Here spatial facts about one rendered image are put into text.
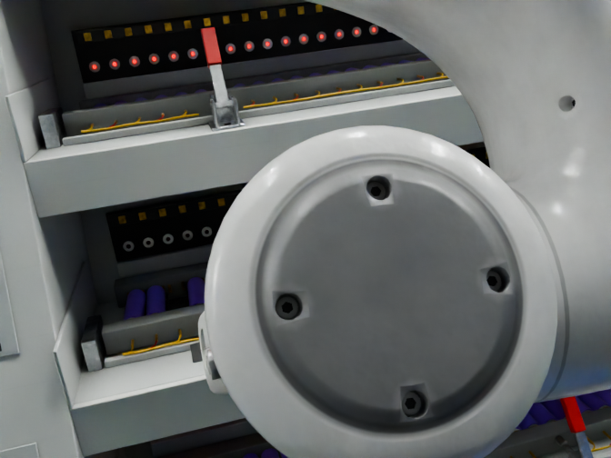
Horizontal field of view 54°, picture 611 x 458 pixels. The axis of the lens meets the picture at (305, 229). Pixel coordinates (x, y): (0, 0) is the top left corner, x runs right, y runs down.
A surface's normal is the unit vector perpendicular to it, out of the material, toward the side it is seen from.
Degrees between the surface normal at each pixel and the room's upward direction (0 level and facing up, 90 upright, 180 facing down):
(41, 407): 90
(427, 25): 135
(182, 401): 110
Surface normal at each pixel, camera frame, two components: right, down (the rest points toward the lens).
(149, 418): 0.22, 0.30
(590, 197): -0.43, -0.26
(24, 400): 0.17, -0.04
